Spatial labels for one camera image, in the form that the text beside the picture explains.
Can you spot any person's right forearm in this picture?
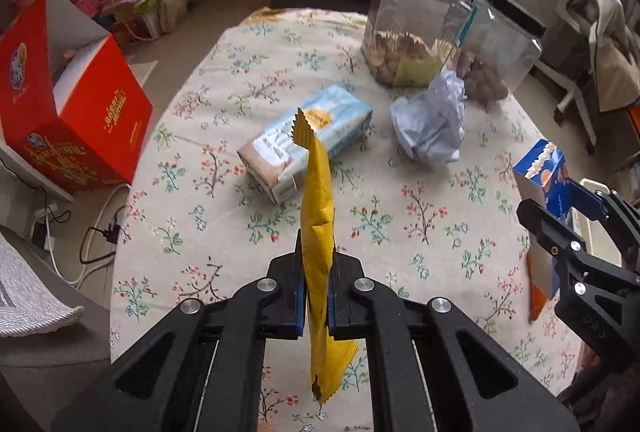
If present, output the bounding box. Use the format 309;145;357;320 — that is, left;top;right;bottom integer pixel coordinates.
557;352;640;432

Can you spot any black charger plug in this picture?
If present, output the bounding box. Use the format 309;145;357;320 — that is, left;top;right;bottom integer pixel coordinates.
87;207;127;246

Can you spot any grey woven mat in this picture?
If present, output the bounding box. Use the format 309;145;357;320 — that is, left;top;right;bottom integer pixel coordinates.
0;232;86;339

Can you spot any white power cable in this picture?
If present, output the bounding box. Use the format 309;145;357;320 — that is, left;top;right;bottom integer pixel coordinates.
44;185;132;286

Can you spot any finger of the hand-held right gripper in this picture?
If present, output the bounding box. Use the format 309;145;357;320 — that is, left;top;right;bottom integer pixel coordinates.
517;199;640;300
567;181;640;263

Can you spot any white power strip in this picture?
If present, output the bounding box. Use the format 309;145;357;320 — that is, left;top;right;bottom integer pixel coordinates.
30;207;72;249

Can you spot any pale blue carton pack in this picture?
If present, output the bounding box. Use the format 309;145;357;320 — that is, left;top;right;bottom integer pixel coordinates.
237;85;374;206

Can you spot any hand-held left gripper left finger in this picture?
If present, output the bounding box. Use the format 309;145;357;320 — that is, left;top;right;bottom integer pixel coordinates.
52;229;307;432

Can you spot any clear jar with brown nuts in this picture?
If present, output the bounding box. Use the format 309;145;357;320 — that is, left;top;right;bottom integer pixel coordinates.
457;0;547;107

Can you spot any red cardboard box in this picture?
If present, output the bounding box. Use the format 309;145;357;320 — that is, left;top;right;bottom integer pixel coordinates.
0;0;154;204

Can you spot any pale plastic wrap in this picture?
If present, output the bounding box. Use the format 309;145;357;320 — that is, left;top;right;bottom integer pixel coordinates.
390;72;467;164

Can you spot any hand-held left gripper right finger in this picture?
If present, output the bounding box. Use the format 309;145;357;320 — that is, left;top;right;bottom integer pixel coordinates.
327;247;581;432

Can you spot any white office chair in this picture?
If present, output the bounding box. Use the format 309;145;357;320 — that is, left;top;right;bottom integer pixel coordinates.
532;0;601;154

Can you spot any yellow snack wrapper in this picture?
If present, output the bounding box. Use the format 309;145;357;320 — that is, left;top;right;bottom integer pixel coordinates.
292;107;359;409

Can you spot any blue snack box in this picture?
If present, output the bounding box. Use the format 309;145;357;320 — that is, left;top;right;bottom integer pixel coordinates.
512;139;572;321

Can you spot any clear jar with light nuts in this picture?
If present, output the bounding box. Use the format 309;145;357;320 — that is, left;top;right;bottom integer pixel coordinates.
362;0;474;88

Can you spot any floral tablecloth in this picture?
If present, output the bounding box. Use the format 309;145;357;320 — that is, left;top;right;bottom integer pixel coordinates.
109;7;586;432

